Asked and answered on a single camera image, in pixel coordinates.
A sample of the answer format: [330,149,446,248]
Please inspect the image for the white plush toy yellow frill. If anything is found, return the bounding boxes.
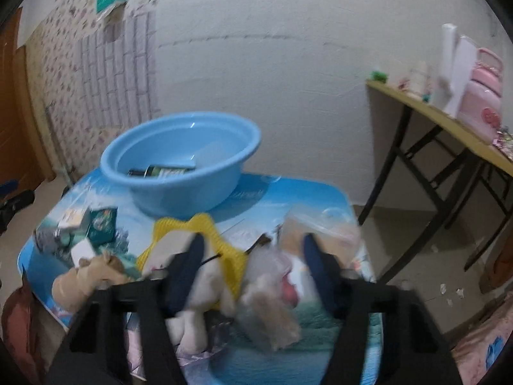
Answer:
[136,213,248,355]

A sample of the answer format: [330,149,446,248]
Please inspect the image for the cream tissue pack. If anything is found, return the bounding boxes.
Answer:
[57,208,90,233]

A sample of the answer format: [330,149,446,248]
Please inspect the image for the beige plush doll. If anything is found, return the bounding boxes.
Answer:
[51,250,131,313]

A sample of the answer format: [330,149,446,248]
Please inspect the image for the white charger block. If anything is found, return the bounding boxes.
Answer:
[71,237,97,267]

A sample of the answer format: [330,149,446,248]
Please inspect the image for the dark green snack packet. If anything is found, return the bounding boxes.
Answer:
[86,208,117,247]

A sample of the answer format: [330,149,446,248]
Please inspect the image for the clear bag of items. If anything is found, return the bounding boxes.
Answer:
[233,205,361,353]

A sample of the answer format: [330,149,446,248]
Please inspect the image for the blue scenery table mat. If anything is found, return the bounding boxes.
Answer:
[16,167,383,385]

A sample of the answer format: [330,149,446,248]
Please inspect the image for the dark bottle in basin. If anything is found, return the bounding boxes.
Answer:
[127,164,196,177]

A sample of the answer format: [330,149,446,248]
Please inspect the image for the brown wooden door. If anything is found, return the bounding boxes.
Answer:
[1,9,56,190]

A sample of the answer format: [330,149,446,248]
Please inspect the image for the wooden folding side table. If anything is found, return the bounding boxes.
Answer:
[358,79,512,283]

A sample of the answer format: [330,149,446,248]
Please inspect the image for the blue plastic basin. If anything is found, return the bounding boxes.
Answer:
[100,111,262,218]

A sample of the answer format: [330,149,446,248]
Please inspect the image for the pink water bottle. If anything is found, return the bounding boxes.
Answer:
[457,48,503,145]

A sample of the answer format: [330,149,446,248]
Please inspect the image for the white cup on table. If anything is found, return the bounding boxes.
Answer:
[408,61,430,100]

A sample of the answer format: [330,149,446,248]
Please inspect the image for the small green box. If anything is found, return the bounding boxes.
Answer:
[370,71,389,83]

